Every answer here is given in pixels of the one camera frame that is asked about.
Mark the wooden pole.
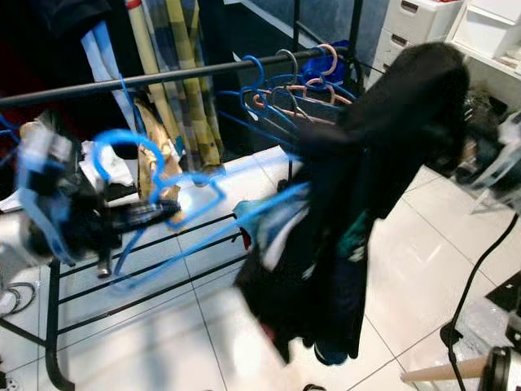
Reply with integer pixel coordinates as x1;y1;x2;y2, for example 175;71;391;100
399;358;497;384

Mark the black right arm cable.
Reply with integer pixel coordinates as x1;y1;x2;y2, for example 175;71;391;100
444;213;521;347

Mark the dark blue fabric item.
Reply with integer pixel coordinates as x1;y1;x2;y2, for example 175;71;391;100
301;45;351;86

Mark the white drawer cabinet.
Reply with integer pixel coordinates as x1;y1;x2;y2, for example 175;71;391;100
370;0;471;92

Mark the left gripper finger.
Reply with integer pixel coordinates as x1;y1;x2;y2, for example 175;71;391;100
122;200;184;219
122;212;184;235

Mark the gold patterned garment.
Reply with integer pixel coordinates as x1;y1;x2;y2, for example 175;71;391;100
134;98;188;204

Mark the black hanging garment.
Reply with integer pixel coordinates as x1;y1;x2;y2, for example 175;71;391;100
0;0;131;90

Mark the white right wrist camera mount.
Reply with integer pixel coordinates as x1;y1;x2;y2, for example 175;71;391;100
476;110;521;195

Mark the yellow plaid garment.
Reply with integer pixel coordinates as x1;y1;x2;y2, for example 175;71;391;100
126;0;225;176

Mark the white storage cabinet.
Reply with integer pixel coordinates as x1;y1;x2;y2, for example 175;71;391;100
452;0;521;66

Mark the white light blue garment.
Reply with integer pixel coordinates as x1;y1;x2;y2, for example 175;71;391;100
80;20;131;131

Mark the black T-shirt green white print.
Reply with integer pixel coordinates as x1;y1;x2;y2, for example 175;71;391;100
234;41;475;366

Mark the grey metal hanger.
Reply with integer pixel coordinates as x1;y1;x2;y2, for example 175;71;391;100
273;49;318;123

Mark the blue plastic clothes hanger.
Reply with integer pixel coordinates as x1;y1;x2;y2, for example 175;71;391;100
91;129;310;290

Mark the black metal clothes rack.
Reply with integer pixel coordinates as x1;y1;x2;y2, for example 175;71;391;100
0;0;367;391

